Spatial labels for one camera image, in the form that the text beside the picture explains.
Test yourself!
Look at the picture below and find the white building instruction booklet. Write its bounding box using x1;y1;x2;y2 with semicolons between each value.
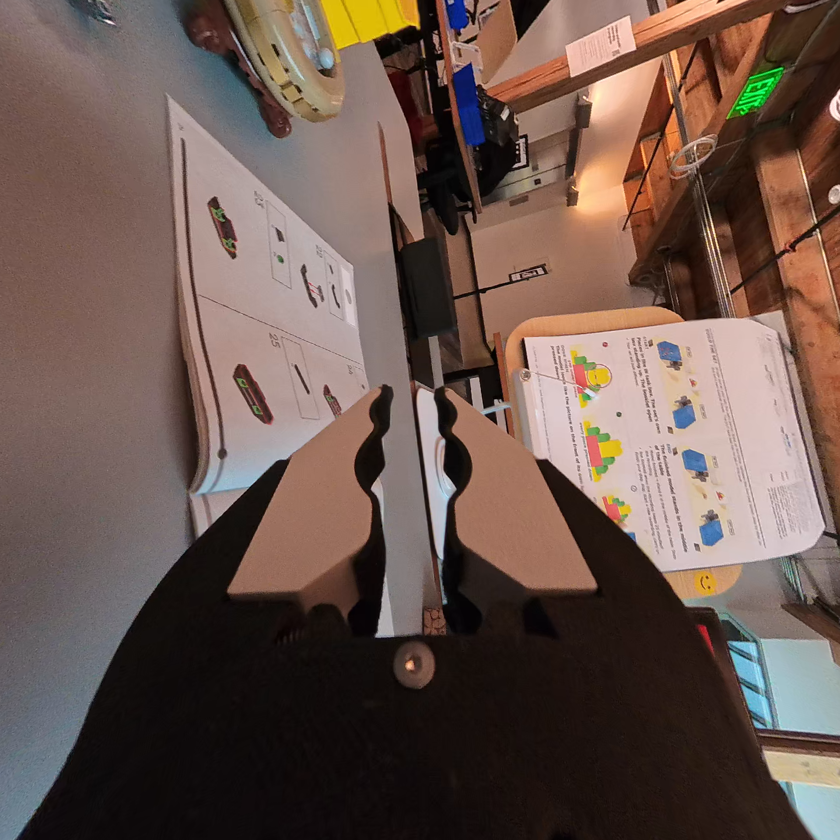
165;94;396;637

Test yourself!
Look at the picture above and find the printed colour instruction sheet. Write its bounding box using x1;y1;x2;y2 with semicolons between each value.
523;318;826;573

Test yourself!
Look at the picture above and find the red bag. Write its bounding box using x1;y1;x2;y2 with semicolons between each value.
387;69;421;132

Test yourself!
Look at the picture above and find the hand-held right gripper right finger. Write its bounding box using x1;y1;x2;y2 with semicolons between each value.
433;387;599;636

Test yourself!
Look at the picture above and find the tan brick-built model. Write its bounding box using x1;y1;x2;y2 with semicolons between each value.
184;0;347;139

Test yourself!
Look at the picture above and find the wooden ceiling beam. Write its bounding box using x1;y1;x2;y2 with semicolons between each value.
486;0;788;112

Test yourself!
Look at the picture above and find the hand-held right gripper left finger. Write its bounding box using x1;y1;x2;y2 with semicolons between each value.
226;385;395;637

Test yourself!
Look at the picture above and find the black bag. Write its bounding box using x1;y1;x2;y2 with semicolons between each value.
476;85;522;194

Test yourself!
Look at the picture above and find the green exit sign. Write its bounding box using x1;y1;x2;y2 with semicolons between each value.
725;64;785;119

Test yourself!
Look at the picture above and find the yellow plastic bin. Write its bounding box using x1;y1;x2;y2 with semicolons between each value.
320;0;421;50

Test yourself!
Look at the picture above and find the brown wooden table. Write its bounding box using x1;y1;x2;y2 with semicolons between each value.
436;0;484;214

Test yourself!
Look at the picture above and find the white cable coil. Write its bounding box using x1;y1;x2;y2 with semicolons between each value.
669;134;719;178

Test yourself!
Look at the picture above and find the brown wooden strip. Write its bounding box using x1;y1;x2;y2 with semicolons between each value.
377;121;395;204

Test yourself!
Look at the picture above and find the white paper notice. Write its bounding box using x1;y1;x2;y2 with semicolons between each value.
566;16;637;78

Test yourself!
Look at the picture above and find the black box with red logo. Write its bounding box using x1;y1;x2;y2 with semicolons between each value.
686;607;762;729

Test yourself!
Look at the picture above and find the grey desk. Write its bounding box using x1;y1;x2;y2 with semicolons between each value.
0;0;437;840

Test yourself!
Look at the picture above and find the black wall lamp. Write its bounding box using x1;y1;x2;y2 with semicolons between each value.
567;95;592;207

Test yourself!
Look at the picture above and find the black office chair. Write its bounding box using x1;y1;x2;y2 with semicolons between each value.
420;141;476;234

